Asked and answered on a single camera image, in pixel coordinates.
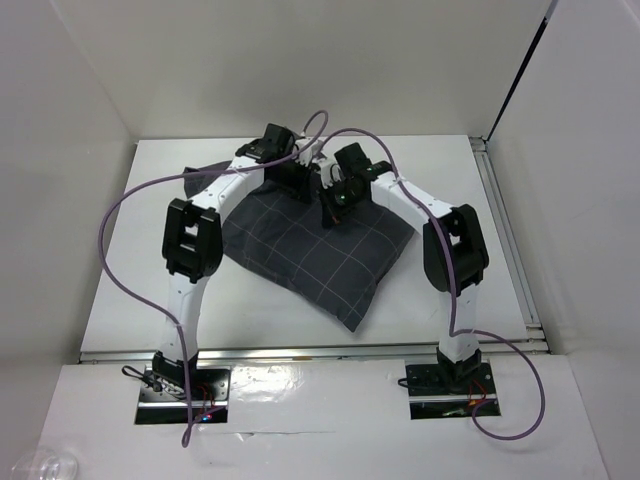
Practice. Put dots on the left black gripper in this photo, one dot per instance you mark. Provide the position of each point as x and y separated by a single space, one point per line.
299 189

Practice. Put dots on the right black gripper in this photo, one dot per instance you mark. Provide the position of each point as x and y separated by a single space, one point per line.
331 213

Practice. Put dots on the dark grey plaid pillowcase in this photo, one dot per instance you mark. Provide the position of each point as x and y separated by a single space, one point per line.
337 269

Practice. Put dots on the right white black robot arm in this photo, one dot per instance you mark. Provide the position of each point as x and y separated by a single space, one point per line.
455 255

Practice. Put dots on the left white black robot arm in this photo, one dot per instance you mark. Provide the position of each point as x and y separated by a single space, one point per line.
193 242

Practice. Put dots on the clear plastic object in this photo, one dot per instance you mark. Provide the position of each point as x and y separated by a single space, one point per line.
45 463

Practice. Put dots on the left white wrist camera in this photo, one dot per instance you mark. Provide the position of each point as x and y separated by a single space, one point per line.
306 148

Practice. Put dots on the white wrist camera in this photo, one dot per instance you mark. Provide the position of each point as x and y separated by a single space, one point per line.
306 148
330 172

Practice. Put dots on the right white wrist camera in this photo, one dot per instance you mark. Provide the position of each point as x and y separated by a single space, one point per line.
330 172

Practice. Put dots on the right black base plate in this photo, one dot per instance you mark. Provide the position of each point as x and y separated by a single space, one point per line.
430 380

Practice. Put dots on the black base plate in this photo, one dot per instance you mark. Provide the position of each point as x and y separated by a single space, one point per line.
210 387
430 380

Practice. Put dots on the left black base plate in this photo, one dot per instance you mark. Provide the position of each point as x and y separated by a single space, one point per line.
210 387

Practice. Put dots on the aluminium rail front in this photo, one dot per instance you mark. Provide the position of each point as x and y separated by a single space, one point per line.
274 354

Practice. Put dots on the dark vertical frame pole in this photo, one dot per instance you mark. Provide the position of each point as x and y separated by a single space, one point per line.
523 66

